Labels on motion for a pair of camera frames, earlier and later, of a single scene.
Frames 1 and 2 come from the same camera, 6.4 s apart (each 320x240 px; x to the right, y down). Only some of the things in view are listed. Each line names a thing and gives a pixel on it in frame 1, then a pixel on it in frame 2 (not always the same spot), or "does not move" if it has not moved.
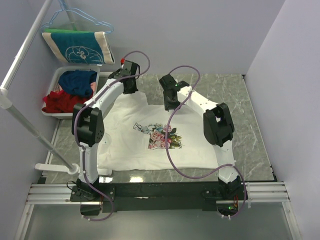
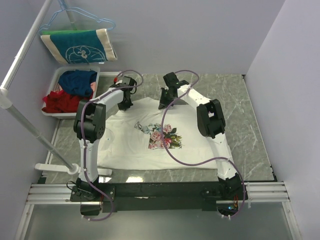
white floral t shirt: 139,136 does not move
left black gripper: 134,89 → 125,107
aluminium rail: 268,192 does not move
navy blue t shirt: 78,82 does not move
